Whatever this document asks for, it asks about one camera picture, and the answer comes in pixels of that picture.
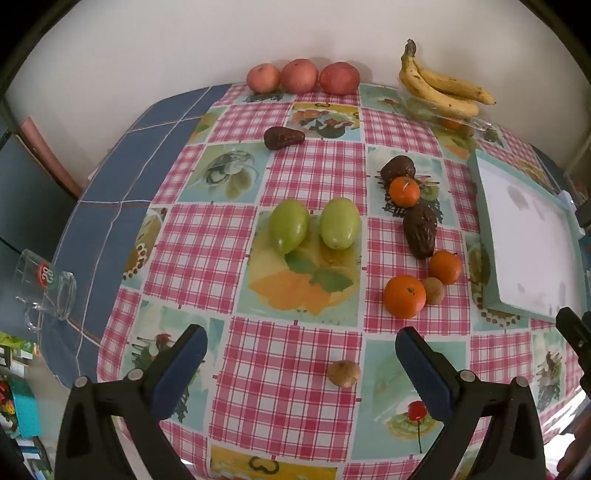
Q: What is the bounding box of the pink wooden frame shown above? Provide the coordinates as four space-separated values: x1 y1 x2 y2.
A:
18 116 84 199

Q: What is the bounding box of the clear plastic clamshell container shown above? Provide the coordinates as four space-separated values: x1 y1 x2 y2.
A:
398 85 492 137

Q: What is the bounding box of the orange inside plastic container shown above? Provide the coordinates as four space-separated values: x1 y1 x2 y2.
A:
441 116 474 134

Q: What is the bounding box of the round dark brown avocado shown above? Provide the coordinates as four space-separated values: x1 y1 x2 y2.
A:
379 155 416 183

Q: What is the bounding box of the small brown fruit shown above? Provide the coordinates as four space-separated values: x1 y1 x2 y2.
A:
327 360 361 387
424 277 447 305

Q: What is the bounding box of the dark cabinet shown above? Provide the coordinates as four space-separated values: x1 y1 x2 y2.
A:
0 124 77 259

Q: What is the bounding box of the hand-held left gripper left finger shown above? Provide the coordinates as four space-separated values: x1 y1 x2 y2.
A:
54 324 208 480

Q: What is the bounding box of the long wrinkled dark avocado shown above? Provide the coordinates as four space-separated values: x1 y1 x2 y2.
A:
403 203 438 260

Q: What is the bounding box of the pink checkered printed tablecloth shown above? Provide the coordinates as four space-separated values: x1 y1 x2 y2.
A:
97 82 591 480

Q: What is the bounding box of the brown-spotted yellow banana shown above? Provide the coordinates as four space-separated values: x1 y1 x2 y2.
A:
405 39 497 106

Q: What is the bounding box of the white tray with teal rim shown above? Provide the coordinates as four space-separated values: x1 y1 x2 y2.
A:
467 148 586 323

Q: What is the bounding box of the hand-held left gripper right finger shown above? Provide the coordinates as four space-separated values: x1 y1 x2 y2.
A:
394 327 548 480

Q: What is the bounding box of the orange with long stem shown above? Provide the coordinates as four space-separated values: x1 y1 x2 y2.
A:
389 176 421 207

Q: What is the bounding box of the green mango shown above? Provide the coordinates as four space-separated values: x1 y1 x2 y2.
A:
320 198 361 250
270 199 310 254

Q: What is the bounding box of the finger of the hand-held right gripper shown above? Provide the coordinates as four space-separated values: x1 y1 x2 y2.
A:
555 307 591 370

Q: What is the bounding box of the teal cardboard box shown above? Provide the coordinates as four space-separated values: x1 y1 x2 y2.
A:
7 374 42 439

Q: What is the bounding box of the small dark brown avocado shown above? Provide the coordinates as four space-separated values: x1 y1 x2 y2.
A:
263 126 306 151

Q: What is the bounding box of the glass mug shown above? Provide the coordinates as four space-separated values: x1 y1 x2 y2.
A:
13 249 77 332

